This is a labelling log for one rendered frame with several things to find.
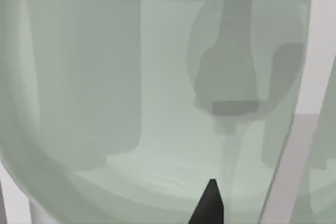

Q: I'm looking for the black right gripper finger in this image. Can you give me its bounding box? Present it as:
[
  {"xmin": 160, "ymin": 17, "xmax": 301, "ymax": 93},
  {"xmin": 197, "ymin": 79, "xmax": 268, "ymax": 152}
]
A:
[{"xmin": 187, "ymin": 178, "xmax": 225, "ymax": 224}]

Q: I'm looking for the pale green translucent cup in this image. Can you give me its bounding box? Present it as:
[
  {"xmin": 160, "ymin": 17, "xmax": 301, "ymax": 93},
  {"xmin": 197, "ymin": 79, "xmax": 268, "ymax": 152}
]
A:
[{"xmin": 0, "ymin": 0, "xmax": 336, "ymax": 224}]

